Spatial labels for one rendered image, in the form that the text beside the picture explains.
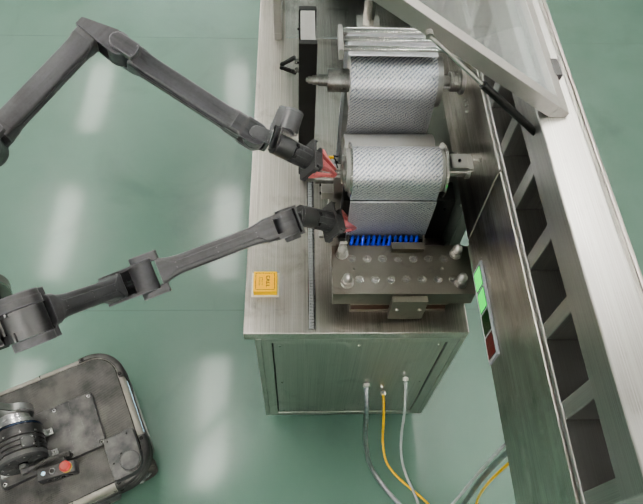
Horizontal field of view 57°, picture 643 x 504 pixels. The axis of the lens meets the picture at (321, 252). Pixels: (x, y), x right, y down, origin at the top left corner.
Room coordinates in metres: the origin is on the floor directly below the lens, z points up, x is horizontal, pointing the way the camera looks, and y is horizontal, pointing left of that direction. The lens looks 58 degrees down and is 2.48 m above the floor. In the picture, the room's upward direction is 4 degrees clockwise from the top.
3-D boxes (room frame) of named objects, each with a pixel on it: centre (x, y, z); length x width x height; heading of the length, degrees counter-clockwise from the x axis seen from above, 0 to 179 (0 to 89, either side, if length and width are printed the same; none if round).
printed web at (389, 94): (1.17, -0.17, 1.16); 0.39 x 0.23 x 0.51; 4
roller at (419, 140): (1.16, -0.17, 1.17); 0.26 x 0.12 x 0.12; 94
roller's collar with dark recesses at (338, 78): (1.28, -0.02, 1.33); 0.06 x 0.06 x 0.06; 4
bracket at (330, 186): (1.06, -0.02, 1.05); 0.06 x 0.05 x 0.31; 94
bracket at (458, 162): (1.05, -0.36, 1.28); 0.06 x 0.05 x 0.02; 94
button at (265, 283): (0.85, 0.16, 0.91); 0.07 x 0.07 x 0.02; 4
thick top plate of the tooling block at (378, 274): (0.86, -0.23, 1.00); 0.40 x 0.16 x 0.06; 94
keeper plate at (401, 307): (0.77, -0.26, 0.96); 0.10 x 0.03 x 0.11; 94
